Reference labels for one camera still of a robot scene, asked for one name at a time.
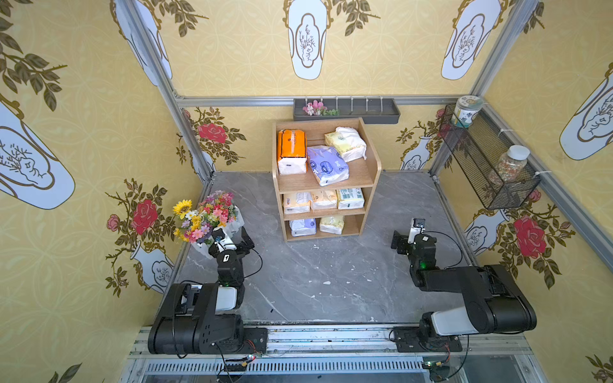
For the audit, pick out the green white tissue pack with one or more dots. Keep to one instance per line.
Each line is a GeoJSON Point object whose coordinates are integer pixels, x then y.
{"type": "Point", "coordinates": [350, 198]}

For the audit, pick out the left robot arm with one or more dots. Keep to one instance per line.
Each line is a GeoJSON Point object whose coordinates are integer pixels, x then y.
{"type": "Point", "coordinates": [201, 318]}

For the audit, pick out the grey wall hook rack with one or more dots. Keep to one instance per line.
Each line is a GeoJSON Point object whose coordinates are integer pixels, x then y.
{"type": "Point", "coordinates": [372, 110]}

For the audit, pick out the cream tissue pack middle-centre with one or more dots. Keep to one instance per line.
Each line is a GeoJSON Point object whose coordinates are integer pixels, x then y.
{"type": "Point", "coordinates": [324, 200]}

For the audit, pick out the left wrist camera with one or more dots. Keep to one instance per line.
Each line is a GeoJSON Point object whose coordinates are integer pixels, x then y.
{"type": "Point", "coordinates": [221, 242]}

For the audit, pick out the colourful flower bouquet planter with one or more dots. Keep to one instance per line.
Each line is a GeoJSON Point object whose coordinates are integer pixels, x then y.
{"type": "Point", "coordinates": [196, 222]}

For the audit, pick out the wooden three-tier shelf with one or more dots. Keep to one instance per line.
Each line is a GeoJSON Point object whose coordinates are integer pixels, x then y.
{"type": "Point", "coordinates": [364, 174]}

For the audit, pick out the white orange tissue pack middle-left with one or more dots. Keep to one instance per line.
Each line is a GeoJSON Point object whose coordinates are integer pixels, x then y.
{"type": "Point", "coordinates": [297, 202]}

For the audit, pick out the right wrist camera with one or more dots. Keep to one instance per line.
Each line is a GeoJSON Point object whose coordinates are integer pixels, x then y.
{"type": "Point", "coordinates": [417, 227]}

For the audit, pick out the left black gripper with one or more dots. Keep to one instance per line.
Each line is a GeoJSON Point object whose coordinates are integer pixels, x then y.
{"type": "Point", "coordinates": [242, 238]}

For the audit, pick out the black wire wall basket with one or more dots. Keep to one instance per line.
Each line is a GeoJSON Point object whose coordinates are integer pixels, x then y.
{"type": "Point", "coordinates": [477, 150]}

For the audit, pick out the white lidded jar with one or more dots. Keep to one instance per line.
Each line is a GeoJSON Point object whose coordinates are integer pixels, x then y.
{"type": "Point", "coordinates": [465, 111]}

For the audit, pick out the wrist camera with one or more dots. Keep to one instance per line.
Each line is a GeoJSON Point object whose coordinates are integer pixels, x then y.
{"type": "Point", "coordinates": [417, 227]}
{"type": "Point", "coordinates": [221, 242]}

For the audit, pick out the white purple tissue pack bottom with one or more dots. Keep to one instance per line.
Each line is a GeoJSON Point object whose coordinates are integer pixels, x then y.
{"type": "Point", "coordinates": [301, 228]}

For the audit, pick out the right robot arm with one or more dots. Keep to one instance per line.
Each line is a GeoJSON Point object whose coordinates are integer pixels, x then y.
{"type": "Point", "coordinates": [492, 301]}

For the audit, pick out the pale yellow tissue pack bottom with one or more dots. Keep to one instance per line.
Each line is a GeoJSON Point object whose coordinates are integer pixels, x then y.
{"type": "Point", "coordinates": [332, 224]}

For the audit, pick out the metal base rail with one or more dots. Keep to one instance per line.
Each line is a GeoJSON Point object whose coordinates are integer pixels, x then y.
{"type": "Point", "coordinates": [344, 348]}

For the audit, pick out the small pink flowers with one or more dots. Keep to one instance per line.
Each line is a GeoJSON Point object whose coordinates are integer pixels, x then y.
{"type": "Point", "coordinates": [317, 108]}

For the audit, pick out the clear jar with filling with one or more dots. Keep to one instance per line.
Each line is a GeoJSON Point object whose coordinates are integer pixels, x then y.
{"type": "Point", "coordinates": [510, 165]}

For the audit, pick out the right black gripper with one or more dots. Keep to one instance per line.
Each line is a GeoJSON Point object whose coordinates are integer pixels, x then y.
{"type": "Point", "coordinates": [400, 240]}

